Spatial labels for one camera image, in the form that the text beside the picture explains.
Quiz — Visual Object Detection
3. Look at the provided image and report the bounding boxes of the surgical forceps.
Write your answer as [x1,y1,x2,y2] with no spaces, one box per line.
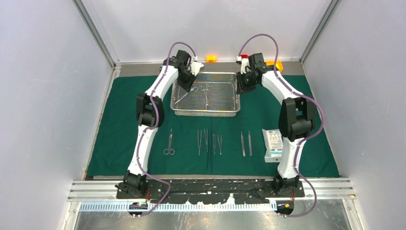
[202,83,209,110]

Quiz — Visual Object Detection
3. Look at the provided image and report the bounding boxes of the thin steel tweezers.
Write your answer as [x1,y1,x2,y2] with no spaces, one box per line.
[217,135,222,155]

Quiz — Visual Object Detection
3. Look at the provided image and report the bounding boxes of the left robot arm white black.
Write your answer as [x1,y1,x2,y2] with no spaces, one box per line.
[116,50,204,199]

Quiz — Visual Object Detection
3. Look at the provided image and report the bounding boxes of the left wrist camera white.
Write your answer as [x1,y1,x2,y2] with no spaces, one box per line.
[190,61,204,76]

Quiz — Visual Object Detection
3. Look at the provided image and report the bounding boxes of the surgical scissors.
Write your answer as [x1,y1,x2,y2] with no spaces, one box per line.
[174,87,199,104]

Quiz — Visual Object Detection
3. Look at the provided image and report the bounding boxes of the aluminium frame rail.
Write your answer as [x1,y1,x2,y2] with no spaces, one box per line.
[68,177,357,202]

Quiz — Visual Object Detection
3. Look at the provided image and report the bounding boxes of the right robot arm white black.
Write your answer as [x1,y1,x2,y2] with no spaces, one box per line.
[236,53,316,197]

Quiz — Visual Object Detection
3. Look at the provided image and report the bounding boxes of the long steel forceps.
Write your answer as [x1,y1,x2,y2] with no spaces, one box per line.
[197,130,203,156]

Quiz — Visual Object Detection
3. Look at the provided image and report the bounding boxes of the metal mesh tray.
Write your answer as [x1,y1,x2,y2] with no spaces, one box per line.
[170,72,240,117]

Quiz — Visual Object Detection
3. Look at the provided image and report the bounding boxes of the steel spatula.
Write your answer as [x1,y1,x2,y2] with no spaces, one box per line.
[204,129,209,152]

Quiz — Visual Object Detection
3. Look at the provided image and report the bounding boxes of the orange toy brick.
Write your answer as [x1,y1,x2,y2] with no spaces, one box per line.
[205,55,217,63]

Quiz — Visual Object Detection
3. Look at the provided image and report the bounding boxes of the yellow toy block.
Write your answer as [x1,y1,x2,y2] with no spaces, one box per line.
[265,60,283,72]

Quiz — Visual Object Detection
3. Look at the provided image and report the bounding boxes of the white paper packet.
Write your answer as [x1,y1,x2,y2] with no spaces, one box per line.
[262,129,283,163]

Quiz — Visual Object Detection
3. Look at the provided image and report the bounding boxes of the steel scissors blade pair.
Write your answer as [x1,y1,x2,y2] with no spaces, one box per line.
[163,129,175,155]

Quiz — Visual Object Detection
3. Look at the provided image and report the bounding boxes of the steel scalpel handle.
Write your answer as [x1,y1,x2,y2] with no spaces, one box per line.
[248,131,252,156]
[240,131,246,157]

